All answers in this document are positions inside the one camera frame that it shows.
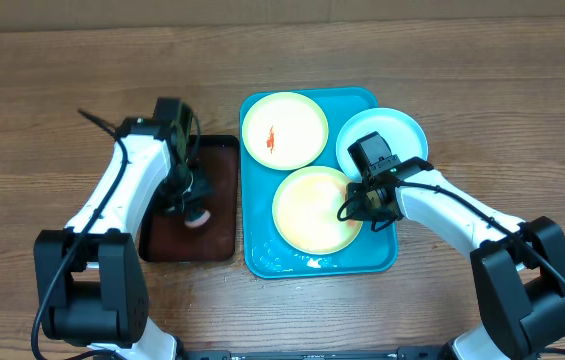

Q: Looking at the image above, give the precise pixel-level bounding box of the orange green sponge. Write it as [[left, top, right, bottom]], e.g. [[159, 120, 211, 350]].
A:
[[184, 208, 211, 229]]

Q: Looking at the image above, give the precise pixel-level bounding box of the light blue plate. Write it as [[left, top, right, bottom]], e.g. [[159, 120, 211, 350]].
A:
[[335, 108, 429, 182]]

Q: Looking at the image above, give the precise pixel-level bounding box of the yellow-green plate bottom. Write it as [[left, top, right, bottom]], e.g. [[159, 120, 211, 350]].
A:
[[272, 166, 362, 255]]

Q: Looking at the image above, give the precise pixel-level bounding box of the yellow-green plate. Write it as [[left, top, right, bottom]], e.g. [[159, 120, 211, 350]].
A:
[[241, 92, 329, 170], [272, 166, 362, 255]]

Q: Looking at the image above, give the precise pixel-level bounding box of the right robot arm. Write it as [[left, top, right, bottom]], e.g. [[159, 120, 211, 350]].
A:
[[338, 155, 565, 359]]

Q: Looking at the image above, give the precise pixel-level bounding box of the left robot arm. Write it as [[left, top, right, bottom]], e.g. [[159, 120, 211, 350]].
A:
[[30, 97, 212, 359]]

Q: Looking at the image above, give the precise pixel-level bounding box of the black tray with water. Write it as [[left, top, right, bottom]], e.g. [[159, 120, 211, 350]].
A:
[[138, 135, 240, 262]]

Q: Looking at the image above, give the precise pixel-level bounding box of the teal plastic tray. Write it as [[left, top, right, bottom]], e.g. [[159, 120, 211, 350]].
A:
[[240, 87, 399, 279]]

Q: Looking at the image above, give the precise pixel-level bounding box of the yellow-green plate top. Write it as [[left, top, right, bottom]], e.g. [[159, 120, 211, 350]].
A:
[[241, 92, 329, 170]]

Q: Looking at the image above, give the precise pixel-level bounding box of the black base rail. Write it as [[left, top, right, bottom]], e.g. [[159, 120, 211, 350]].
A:
[[176, 344, 457, 360]]

